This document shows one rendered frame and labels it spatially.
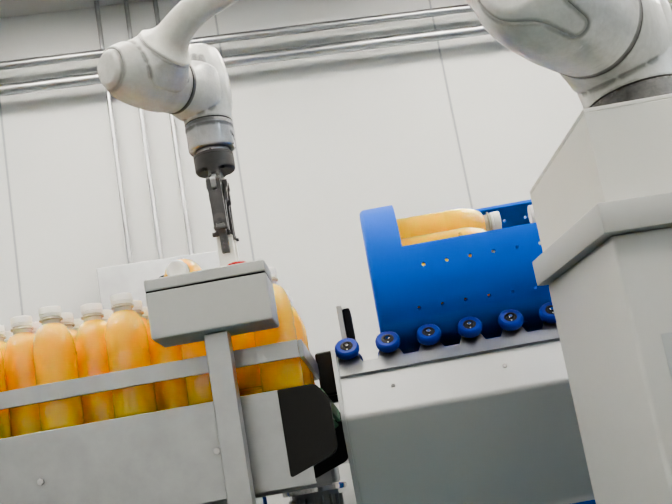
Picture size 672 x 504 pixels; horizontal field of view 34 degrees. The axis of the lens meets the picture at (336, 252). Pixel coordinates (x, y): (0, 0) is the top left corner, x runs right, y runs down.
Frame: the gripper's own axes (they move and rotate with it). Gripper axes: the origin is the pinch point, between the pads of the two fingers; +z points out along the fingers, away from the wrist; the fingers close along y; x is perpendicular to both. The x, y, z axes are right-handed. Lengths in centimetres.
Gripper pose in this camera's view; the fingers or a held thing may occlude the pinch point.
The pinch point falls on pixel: (229, 257)
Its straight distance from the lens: 200.1
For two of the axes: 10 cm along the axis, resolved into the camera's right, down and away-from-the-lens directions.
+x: -9.8, 1.8, 0.2
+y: 0.6, 2.1, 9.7
